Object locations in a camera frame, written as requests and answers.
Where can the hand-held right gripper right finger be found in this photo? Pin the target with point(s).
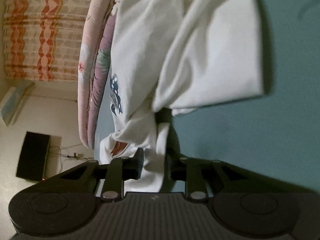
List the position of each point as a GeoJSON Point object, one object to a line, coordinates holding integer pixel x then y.
{"type": "Point", "coordinates": [168, 166]}

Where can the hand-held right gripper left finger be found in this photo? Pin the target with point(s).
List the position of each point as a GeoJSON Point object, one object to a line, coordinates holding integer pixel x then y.
{"type": "Point", "coordinates": [140, 162]}

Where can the white printed long-sleeved shirt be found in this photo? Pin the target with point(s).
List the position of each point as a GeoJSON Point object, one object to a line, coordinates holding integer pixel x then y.
{"type": "Point", "coordinates": [195, 50]}

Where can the purple floral quilt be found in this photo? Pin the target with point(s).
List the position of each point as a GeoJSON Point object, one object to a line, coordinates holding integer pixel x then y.
{"type": "Point", "coordinates": [102, 62]}

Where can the pink floral quilt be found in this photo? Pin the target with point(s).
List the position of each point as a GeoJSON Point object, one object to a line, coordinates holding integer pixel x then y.
{"type": "Point", "coordinates": [86, 67]}

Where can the white air conditioner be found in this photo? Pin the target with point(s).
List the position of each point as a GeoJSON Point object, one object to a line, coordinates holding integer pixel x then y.
{"type": "Point", "coordinates": [15, 102]}

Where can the orange patterned curtain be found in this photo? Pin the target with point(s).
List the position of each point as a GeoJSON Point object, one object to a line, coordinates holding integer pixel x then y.
{"type": "Point", "coordinates": [45, 30]}

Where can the black wall television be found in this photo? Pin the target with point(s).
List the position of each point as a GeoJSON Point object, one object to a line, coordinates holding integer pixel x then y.
{"type": "Point", "coordinates": [33, 155]}

